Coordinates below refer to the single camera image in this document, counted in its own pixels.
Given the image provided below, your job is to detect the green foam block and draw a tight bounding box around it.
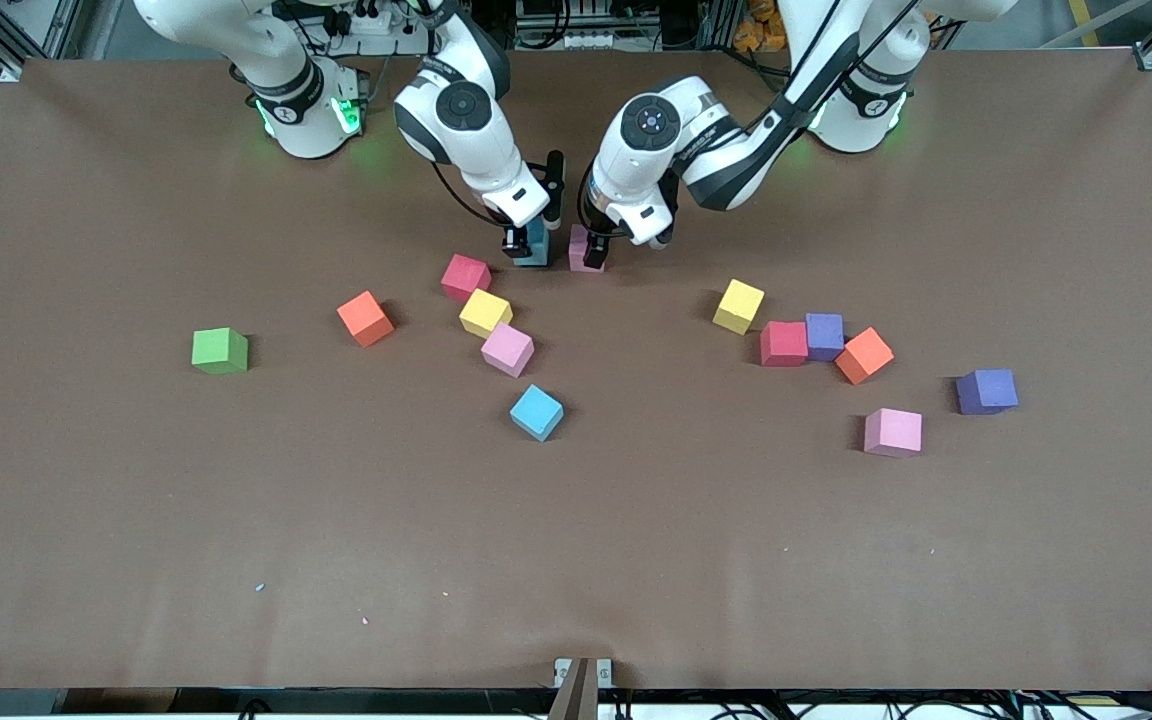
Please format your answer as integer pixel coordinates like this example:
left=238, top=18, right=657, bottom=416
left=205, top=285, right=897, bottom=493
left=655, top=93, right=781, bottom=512
left=191, top=327, right=250, bottom=377

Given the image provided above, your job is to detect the purple foam block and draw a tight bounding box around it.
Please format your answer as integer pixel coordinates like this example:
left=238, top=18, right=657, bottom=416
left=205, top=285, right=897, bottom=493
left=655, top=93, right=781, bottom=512
left=955, top=368, right=1020, bottom=417
left=804, top=312, right=846, bottom=362

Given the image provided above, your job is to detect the metal table edge bracket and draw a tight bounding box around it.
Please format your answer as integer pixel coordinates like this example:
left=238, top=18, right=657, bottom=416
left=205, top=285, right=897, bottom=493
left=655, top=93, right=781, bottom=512
left=548, top=656, right=615, bottom=720

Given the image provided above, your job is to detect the orange foam block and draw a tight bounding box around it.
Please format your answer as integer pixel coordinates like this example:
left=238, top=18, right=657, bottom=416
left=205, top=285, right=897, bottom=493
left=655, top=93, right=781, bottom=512
left=336, top=290, right=396, bottom=349
left=833, top=326, right=896, bottom=387

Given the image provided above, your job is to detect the red foam block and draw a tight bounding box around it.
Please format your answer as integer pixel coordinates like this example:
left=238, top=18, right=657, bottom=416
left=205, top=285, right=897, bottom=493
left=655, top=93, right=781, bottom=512
left=440, top=253, right=493, bottom=304
left=759, top=320, right=810, bottom=368

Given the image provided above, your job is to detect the black white electronics unit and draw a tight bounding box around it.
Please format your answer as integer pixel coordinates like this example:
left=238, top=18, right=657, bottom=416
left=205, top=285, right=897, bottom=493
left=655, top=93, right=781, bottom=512
left=514, top=0, right=619, bottom=51

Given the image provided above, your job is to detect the pink foam block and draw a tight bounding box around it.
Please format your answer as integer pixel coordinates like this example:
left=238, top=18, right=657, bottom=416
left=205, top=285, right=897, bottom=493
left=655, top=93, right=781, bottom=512
left=480, top=321, right=536, bottom=379
left=568, top=224, right=607, bottom=273
left=861, top=407, right=924, bottom=460

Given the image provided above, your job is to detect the green-lit arm base board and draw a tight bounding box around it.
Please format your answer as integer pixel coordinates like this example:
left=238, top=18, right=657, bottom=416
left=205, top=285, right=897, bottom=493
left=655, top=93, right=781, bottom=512
left=334, top=68, right=371, bottom=137

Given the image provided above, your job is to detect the pile of orange snack bags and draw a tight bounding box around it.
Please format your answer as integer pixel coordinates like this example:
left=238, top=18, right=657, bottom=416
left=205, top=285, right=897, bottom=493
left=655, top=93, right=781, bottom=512
left=733, top=0, right=789, bottom=53

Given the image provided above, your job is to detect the white power strip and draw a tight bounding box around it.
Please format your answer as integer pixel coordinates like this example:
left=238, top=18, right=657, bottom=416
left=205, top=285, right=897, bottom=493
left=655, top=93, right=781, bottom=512
left=321, top=0, right=407, bottom=39

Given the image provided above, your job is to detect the yellow foam block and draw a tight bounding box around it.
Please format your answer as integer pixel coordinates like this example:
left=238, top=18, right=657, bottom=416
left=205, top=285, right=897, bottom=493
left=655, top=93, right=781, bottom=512
left=458, top=288, right=514, bottom=339
left=712, top=279, right=766, bottom=336

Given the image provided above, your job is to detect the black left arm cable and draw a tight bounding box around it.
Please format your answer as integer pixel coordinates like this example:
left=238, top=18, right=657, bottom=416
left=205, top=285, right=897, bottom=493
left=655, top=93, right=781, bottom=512
left=761, top=0, right=927, bottom=131

